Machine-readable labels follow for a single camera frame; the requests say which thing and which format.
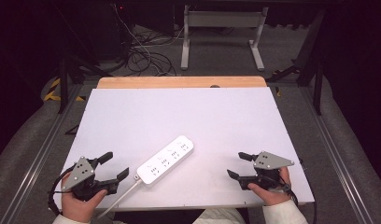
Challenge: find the thin white floor cable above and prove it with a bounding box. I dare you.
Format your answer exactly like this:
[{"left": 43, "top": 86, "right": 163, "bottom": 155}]
[{"left": 112, "top": 3, "right": 188, "bottom": 63}]

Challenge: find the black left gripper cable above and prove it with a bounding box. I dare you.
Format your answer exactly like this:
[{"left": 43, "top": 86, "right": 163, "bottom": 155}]
[{"left": 47, "top": 165, "right": 77, "bottom": 217}]

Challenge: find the white metal table frame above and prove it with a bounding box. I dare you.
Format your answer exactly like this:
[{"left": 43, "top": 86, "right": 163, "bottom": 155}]
[{"left": 180, "top": 4, "right": 270, "bottom": 72}]

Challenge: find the dark equipment case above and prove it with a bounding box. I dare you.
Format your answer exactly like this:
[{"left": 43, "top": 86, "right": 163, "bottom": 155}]
[{"left": 93, "top": 0, "right": 135, "bottom": 61}]

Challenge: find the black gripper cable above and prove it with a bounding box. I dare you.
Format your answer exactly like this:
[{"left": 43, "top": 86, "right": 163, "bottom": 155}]
[
  {"left": 47, "top": 165, "right": 77, "bottom": 217},
  {"left": 280, "top": 178, "right": 318, "bottom": 224}
]

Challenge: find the black metal stand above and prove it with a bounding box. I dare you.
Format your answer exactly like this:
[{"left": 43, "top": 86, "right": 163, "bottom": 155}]
[
  {"left": 55, "top": 46, "right": 114, "bottom": 115},
  {"left": 266, "top": 8, "right": 326, "bottom": 117}
]

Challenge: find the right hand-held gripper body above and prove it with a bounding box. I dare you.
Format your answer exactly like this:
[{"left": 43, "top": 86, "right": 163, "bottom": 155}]
[{"left": 238, "top": 150, "right": 296, "bottom": 191}]

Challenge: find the person's left hand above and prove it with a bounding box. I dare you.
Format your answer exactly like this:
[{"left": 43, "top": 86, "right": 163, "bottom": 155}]
[{"left": 61, "top": 173, "right": 109, "bottom": 224}]

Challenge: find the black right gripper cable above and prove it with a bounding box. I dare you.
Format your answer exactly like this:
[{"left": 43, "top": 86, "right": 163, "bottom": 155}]
[{"left": 280, "top": 178, "right": 318, "bottom": 224}]

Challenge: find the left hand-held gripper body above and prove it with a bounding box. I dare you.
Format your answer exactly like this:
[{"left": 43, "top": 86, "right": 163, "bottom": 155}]
[{"left": 61, "top": 156, "right": 120, "bottom": 202}]

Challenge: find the person's right hand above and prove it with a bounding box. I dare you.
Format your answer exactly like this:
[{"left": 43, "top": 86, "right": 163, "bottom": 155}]
[{"left": 247, "top": 166, "right": 292, "bottom": 207}]

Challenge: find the tangle of black floor cables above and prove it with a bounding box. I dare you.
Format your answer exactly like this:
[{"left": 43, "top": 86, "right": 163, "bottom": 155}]
[{"left": 125, "top": 27, "right": 177, "bottom": 77}]

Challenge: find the person's lap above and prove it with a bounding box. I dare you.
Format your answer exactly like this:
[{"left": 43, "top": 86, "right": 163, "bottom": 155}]
[{"left": 192, "top": 207, "right": 247, "bottom": 224}]

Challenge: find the white power strip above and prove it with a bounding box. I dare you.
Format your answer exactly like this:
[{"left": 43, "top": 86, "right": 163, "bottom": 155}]
[{"left": 135, "top": 134, "right": 195, "bottom": 187}]

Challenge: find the white power strip cable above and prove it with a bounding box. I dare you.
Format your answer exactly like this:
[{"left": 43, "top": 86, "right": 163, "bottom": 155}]
[{"left": 96, "top": 178, "right": 141, "bottom": 220}]

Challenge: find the aluminium floor rail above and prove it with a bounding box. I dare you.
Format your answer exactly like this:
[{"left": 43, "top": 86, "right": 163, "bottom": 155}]
[
  {"left": 0, "top": 84, "right": 84, "bottom": 224},
  {"left": 299, "top": 86, "right": 374, "bottom": 224}
]

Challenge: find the yellow black hazard tape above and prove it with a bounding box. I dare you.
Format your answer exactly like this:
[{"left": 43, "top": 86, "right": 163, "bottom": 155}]
[{"left": 43, "top": 77, "right": 87, "bottom": 103}]

